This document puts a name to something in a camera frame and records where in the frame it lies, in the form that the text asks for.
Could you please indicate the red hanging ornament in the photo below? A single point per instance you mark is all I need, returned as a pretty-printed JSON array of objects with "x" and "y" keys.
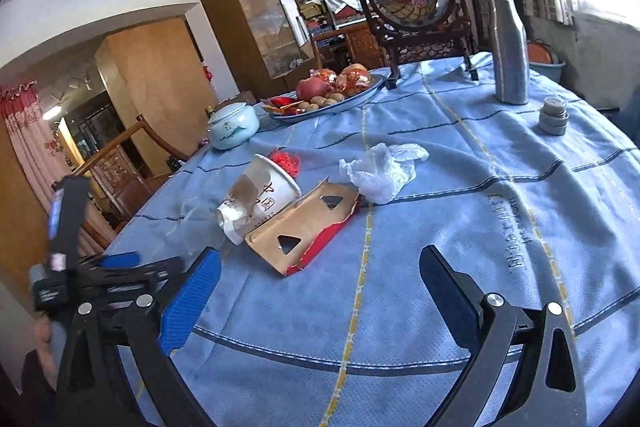
[{"x": 207, "y": 73}]

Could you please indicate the tall wooden cabinet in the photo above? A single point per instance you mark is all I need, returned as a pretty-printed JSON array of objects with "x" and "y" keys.
[{"x": 155, "y": 77}]

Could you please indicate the white printed paper cup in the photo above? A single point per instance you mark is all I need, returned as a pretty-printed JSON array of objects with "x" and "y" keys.
[{"x": 265, "y": 192}]

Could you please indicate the white plastic bag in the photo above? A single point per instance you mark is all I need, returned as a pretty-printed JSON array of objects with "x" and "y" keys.
[{"x": 380, "y": 172}]

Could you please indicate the glass door wooden cabinet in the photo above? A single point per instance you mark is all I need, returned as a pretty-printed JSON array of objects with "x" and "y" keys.
[{"x": 240, "y": 22}]

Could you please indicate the carved wooden chair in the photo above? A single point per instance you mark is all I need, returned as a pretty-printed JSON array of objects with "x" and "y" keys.
[{"x": 360, "y": 44}]

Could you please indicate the red shiny packet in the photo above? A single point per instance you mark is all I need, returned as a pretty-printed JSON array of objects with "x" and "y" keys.
[{"x": 282, "y": 104}]

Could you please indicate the pink floral curtain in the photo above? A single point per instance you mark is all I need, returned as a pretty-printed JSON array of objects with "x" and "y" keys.
[{"x": 25, "y": 137}]

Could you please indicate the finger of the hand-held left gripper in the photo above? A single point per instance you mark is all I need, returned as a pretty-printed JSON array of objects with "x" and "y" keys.
[
  {"x": 117, "y": 259},
  {"x": 150, "y": 274}
]

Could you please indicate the pale ceramic lidded jar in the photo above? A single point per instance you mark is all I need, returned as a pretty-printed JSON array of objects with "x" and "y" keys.
[{"x": 234, "y": 127}]

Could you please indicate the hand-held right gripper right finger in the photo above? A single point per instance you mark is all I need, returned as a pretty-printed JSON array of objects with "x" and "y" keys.
[{"x": 450, "y": 302}]

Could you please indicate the pile of walnuts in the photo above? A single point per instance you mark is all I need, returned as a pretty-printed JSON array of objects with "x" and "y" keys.
[{"x": 322, "y": 102}]

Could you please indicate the person's left forearm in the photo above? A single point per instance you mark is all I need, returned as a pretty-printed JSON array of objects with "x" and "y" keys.
[{"x": 35, "y": 382}]

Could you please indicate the red foam fruit net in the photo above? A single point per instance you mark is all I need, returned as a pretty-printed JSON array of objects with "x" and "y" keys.
[{"x": 286, "y": 162}]

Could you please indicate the person's left hand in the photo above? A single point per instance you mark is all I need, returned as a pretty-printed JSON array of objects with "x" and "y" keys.
[{"x": 47, "y": 342}]

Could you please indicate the storage shelving with goods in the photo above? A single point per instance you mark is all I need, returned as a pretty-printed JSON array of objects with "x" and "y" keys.
[{"x": 312, "y": 14}]

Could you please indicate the red cardboard carton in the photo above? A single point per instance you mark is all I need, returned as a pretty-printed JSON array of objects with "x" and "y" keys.
[{"x": 300, "y": 227}]

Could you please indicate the steel bottle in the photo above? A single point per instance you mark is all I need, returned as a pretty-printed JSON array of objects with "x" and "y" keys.
[{"x": 510, "y": 52}]

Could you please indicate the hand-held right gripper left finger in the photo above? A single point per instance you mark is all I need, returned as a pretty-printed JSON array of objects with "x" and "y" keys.
[{"x": 192, "y": 302}]

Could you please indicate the wooden armchair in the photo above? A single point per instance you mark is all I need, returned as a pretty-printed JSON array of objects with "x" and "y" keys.
[{"x": 115, "y": 167}]

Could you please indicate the blue rimmed fruit plate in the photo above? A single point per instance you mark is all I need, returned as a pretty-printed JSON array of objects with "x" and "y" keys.
[{"x": 360, "y": 94}]

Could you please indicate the small stacked grey lid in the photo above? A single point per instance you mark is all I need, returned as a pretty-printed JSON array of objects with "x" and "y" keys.
[{"x": 552, "y": 117}]

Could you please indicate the blue plastic basin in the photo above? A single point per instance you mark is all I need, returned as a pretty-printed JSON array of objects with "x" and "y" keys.
[{"x": 550, "y": 67}]

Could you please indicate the blue checked tablecloth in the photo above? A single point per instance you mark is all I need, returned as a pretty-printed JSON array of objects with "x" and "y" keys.
[{"x": 450, "y": 207}]

